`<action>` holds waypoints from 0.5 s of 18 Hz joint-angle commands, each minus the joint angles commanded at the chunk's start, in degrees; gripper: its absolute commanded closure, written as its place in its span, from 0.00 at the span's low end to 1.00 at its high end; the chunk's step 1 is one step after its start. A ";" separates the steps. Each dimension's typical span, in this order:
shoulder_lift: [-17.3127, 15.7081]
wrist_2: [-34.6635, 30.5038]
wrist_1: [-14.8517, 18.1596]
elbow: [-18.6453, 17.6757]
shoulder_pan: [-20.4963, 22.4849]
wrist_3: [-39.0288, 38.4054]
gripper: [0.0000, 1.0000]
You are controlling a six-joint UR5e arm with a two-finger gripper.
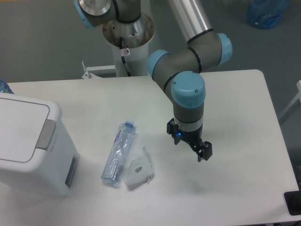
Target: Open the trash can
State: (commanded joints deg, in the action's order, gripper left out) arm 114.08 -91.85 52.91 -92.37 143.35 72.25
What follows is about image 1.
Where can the white face mask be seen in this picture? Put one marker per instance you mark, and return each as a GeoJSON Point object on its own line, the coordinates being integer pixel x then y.
{"type": "Point", "coordinates": [139, 171]}

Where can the clear plastic water bottle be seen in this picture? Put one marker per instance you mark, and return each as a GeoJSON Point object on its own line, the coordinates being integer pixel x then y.
{"type": "Point", "coordinates": [119, 153]}

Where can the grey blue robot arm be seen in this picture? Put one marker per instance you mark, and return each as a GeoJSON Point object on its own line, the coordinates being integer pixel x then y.
{"type": "Point", "coordinates": [178, 75]}

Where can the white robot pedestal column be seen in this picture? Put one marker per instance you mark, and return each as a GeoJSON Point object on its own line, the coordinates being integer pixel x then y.
{"type": "Point", "coordinates": [130, 45]}

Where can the blue patterned object at edge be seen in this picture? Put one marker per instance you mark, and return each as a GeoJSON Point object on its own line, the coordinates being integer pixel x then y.
{"type": "Point", "coordinates": [5, 88]}

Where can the white frame at right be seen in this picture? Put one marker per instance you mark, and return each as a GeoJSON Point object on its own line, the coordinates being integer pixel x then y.
{"type": "Point", "coordinates": [292, 106]}

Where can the white trash can body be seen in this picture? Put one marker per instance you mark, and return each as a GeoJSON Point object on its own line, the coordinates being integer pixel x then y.
{"type": "Point", "coordinates": [51, 167]}

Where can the white mounting bracket with bolts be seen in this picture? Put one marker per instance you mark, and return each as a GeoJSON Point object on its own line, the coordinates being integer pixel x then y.
{"type": "Point", "coordinates": [90, 72]}

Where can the white trash can lid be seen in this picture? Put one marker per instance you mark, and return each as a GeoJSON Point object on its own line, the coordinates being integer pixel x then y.
{"type": "Point", "coordinates": [21, 123]}

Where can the black device at table edge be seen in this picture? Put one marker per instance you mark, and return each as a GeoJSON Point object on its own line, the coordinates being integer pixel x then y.
{"type": "Point", "coordinates": [293, 202]}

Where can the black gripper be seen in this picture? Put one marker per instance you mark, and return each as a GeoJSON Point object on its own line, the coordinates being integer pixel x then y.
{"type": "Point", "coordinates": [203, 149]}

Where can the blue plastic bag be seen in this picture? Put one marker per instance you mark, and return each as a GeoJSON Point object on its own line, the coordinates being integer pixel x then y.
{"type": "Point", "coordinates": [265, 14]}

